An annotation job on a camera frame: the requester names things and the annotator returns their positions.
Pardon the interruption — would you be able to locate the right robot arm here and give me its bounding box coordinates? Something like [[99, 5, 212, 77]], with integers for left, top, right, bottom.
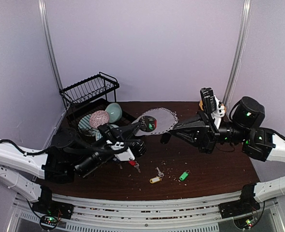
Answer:
[[169, 87, 285, 163]]

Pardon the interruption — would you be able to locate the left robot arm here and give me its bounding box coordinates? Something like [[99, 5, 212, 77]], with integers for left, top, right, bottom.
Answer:
[[0, 123, 146, 215]]

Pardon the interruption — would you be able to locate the red tag with keys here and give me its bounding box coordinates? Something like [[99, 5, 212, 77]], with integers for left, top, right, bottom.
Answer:
[[128, 160, 141, 173]]

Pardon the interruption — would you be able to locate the yellow dotted plate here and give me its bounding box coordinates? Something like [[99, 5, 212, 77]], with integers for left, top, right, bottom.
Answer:
[[199, 100, 203, 110]]

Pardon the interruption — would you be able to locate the light green bowl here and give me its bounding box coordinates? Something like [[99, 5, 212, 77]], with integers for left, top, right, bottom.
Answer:
[[105, 102, 122, 123]]

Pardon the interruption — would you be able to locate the black key fob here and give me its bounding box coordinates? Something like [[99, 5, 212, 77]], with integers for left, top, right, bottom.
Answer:
[[160, 133, 171, 145]]

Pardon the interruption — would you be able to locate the yellow blue patterned bowl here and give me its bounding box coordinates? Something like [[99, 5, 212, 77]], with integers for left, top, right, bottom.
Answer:
[[95, 130, 103, 141]]

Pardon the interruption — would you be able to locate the pink patterned bowl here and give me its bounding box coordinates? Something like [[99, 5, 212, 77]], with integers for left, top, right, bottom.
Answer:
[[89, 110, 109, 129]]

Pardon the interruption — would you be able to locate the small silver key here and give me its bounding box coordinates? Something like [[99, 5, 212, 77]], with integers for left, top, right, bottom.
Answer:
[[156, 167, 164, 178]]

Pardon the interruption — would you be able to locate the yellow key tag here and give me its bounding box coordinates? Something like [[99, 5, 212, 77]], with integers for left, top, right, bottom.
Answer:
[[150, 176, 162, 184]]

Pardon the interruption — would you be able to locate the blue lined bowl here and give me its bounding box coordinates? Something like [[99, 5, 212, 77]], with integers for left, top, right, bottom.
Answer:
[[78, 114, 97, 136]]

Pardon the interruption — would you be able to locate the black wire dish rack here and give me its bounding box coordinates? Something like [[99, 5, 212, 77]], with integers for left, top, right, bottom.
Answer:
[[59, 71, 138, 136]]

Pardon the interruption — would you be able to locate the right aluminium frame post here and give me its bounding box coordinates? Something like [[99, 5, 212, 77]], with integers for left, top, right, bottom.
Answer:
[[223, 0, 252, 106]]

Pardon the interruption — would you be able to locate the metal base rail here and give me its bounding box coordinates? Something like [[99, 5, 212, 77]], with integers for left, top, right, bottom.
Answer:
[[5, 191, 285, 232]]

